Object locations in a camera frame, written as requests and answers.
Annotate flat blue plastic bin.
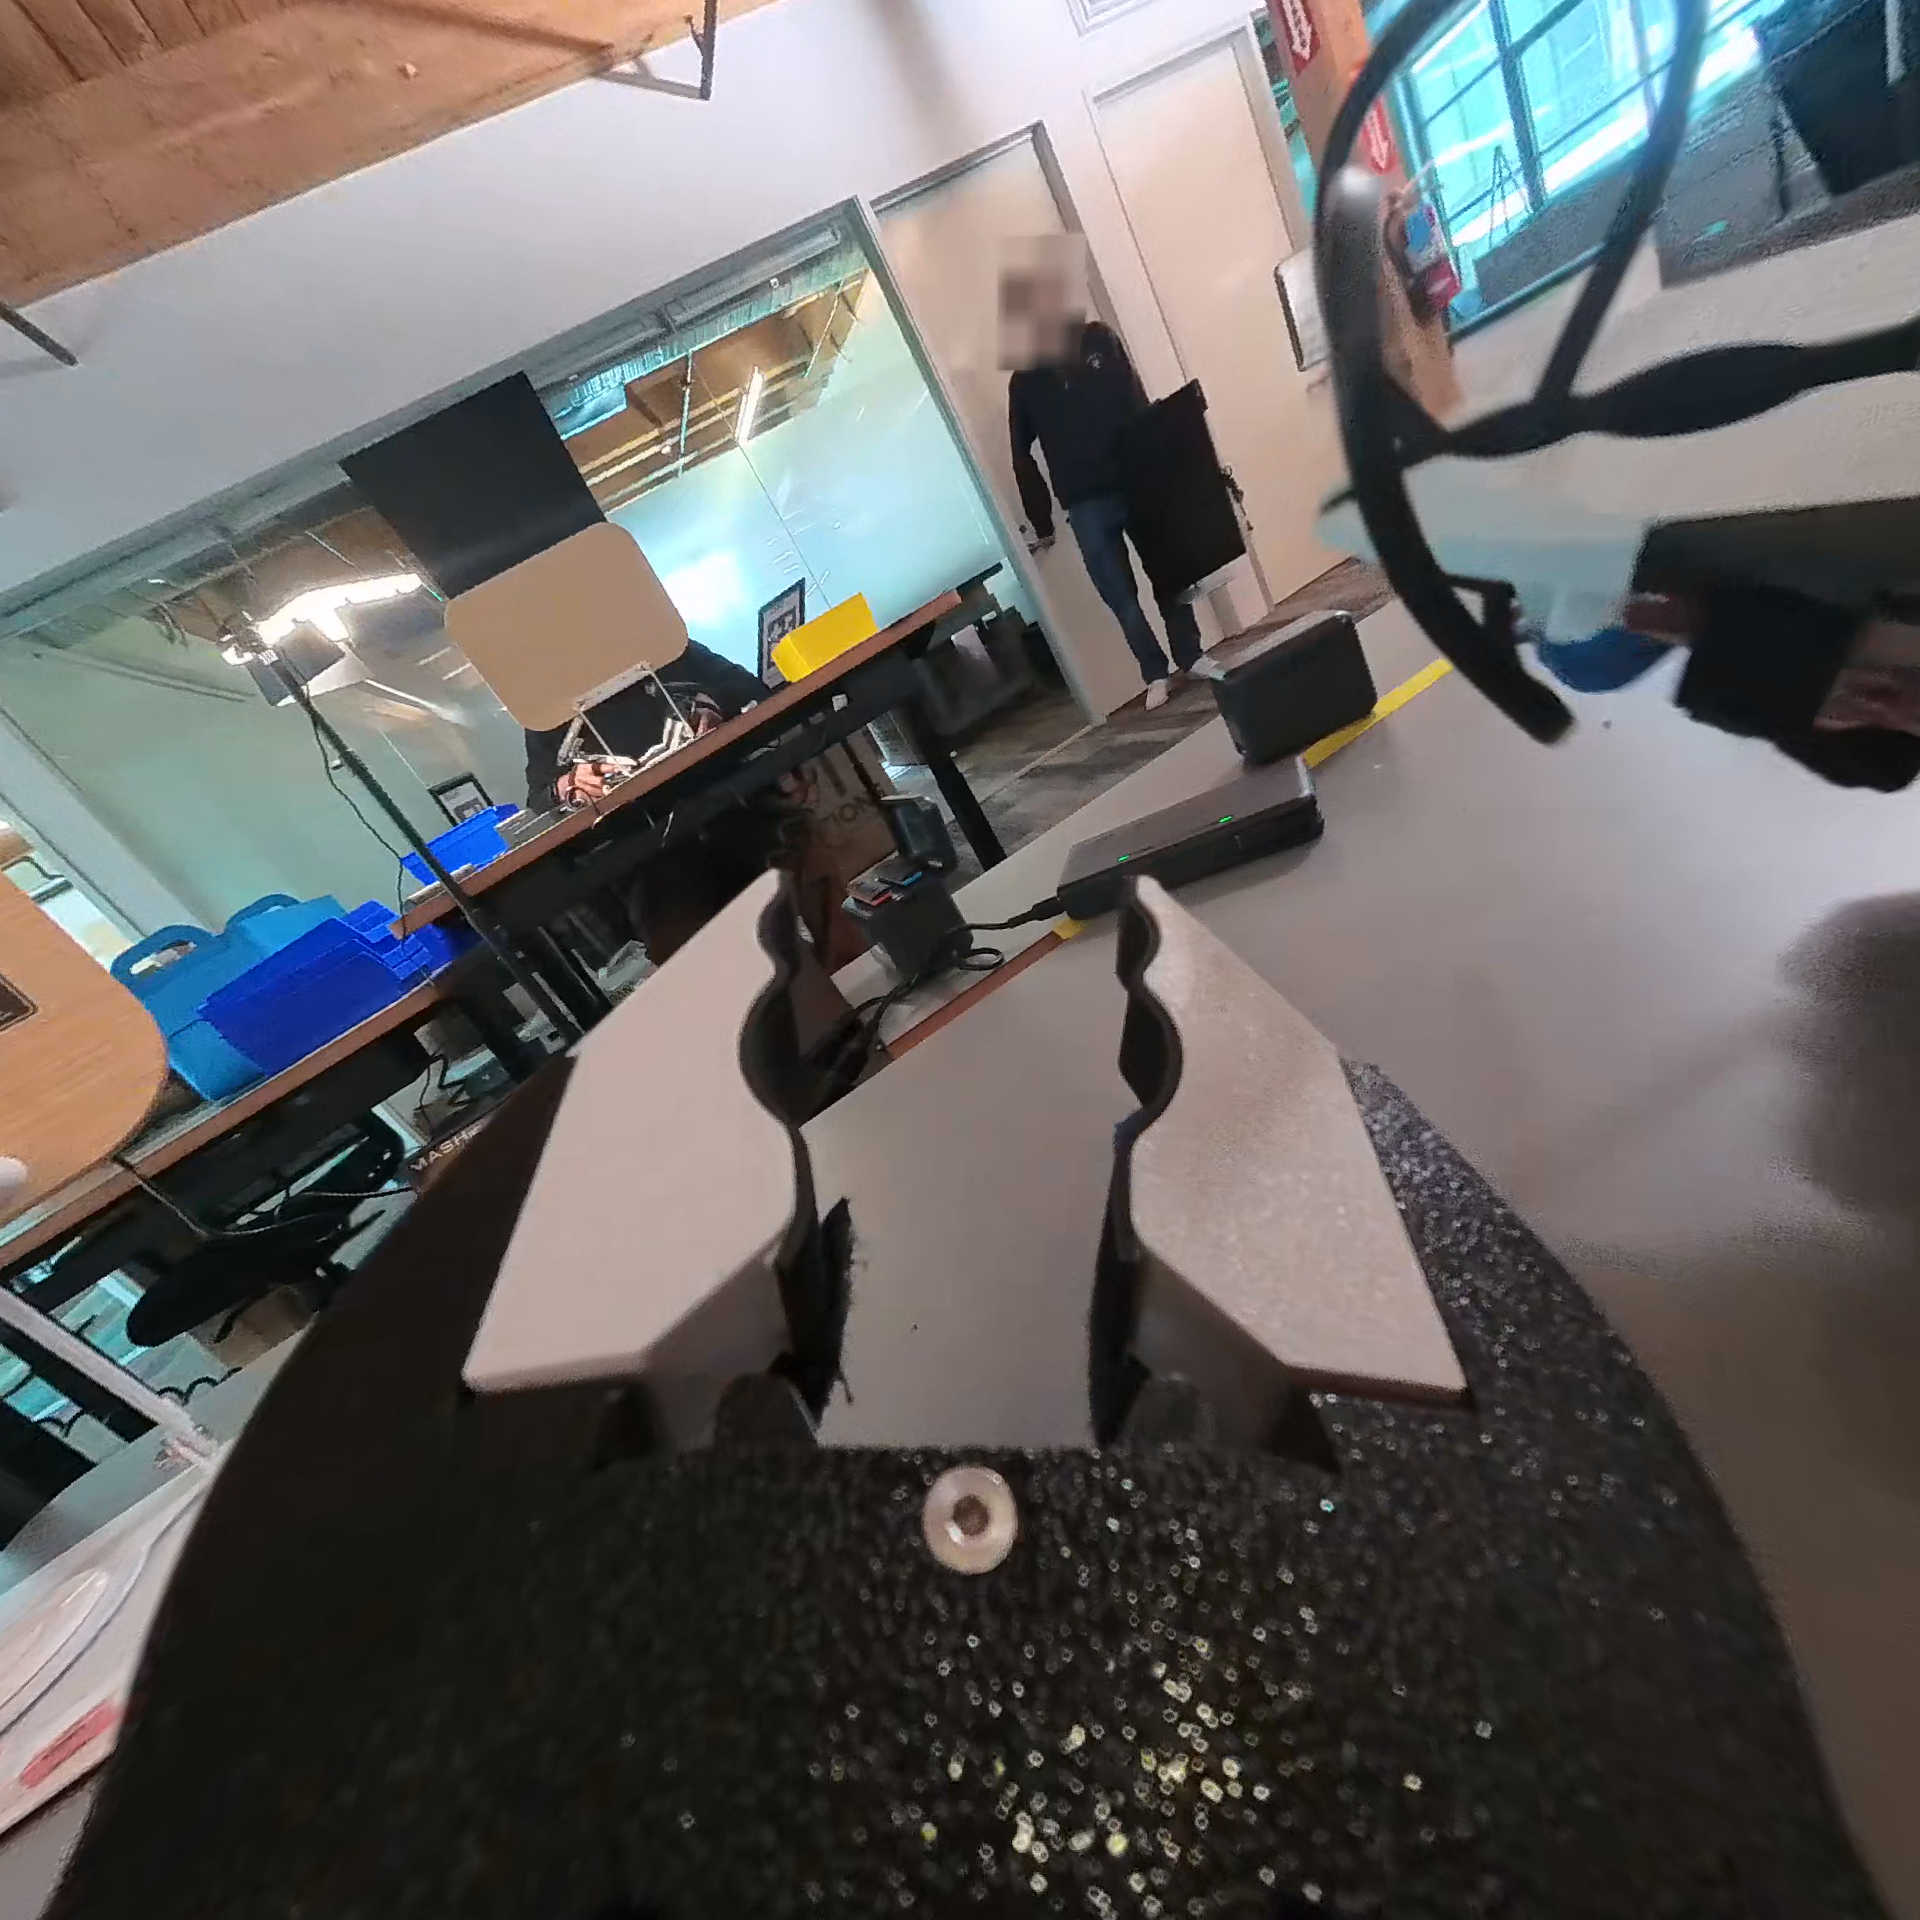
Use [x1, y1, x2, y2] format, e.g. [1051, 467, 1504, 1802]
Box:
[402, 809, 521, 888]

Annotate black charging case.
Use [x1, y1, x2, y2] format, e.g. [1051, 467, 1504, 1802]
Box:
[843, 794, 974, 978]

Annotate thin black cable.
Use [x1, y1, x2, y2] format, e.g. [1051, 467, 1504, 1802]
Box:
[1309, 0, 1717, 747]

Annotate black carry bag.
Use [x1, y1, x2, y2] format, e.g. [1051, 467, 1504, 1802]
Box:
[1125, 377, 1250, 598]

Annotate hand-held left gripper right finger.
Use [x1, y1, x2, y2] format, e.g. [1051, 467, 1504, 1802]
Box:
[1089, 874, 1473, 1446]

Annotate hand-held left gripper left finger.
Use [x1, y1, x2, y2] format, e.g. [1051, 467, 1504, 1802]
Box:
[463, 870, 859, 1446]

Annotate cardboard box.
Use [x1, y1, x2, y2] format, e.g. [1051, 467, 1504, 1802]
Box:
[772, 734, 903, 962]

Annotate black ceiling rod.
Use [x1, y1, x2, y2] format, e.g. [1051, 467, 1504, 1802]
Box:
[600, 0, 722, 101]

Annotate black wall screen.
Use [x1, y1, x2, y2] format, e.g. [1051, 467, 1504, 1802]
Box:
[343, 372, 602, 593]

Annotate yellow box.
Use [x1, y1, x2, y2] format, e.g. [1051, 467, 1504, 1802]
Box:
[772, 592, 880, 680]

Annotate black power bank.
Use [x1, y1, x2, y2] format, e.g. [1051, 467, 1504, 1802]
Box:
[1056, 756, 1327, 919]

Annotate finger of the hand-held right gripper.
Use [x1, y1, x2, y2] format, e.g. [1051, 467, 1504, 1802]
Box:
[1403, 266, 1920, 461]
[1317, 355, 1920, 589]

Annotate white stand base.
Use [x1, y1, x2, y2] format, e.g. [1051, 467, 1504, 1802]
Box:
[0, 1423, 209, 1836]

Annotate fire extinguisher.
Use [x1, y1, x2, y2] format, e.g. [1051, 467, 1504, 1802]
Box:
[1386, 171, 1465, 310]

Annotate blue plastic bin with handle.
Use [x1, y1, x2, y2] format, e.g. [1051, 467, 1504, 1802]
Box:
[113, 892, 452, 1103]

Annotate black adapter cube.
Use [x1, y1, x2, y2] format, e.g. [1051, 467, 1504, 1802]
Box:
[1213, 611, 1380, 767]

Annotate wooden support post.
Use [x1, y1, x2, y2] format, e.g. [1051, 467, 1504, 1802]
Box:
[1266, 0, 1468, 425]

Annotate paper notice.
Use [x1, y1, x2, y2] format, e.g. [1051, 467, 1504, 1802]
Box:
[1274, 246, 1339, 374]

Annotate white double doors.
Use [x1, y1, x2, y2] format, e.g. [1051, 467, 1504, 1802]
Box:
[870, 21, 1310, 725]

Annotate wooden panel on white stand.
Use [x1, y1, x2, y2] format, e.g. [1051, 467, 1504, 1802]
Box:
[0, 870, 171, 1201]
[445, 521, 708, 800]

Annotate black light stand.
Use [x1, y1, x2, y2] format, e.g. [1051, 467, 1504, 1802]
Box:
[217, 606, 583, 1039]

